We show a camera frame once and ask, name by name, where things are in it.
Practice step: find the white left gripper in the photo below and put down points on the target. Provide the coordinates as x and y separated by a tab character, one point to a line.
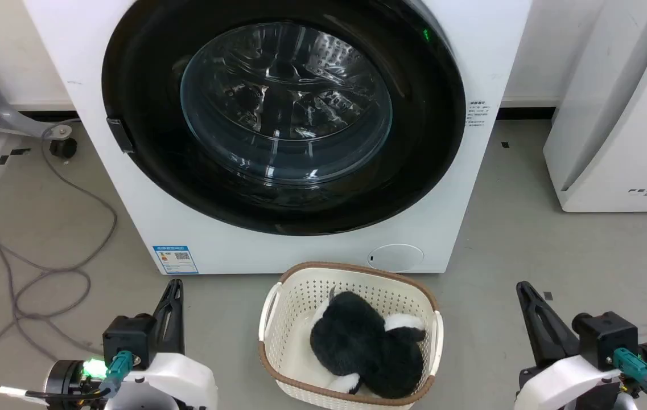
178	378

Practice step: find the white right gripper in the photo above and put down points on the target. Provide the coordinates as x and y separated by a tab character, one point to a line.
562	384

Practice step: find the white front-load washing machine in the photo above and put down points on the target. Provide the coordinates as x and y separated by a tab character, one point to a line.
130	216

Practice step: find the black round washer door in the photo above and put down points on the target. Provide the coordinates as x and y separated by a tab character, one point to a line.
147	85

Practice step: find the blue energy label sticker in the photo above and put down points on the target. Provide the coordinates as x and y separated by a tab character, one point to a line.
175	259

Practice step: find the black left wrist cylinder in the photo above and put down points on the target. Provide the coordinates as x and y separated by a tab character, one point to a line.
64	381

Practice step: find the white perforated laundry basket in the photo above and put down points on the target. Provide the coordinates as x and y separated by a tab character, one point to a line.
295	296

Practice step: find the oval white filter cover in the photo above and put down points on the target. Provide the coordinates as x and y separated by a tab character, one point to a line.
396	257

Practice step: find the black and white plush toy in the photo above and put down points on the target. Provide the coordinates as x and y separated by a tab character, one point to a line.
351	336

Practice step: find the black caster wheel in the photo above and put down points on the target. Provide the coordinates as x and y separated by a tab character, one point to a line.
63	148

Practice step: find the white air purifier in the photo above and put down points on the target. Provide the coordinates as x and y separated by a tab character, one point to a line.
619	114

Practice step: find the small printed text sticker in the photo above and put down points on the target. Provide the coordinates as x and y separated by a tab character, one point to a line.
478	114

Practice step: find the steel washer drum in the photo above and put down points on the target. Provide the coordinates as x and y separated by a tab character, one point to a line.
286	97

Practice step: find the grey metal furniture leg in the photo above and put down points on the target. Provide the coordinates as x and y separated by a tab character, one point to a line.
1	111

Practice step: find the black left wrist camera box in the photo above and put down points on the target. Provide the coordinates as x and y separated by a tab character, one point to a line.
127	336

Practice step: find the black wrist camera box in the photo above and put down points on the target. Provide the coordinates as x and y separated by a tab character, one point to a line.
127	336
608	336

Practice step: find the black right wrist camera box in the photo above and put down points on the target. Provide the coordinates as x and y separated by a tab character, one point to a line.
608	336

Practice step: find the teal left camera plug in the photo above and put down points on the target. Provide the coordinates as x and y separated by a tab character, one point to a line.
118	367

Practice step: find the teal camera plug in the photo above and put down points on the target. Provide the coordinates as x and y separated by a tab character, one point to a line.
633	364
118	367

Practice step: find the teal right camera plug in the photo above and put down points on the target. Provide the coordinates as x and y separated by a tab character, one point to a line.
633	364

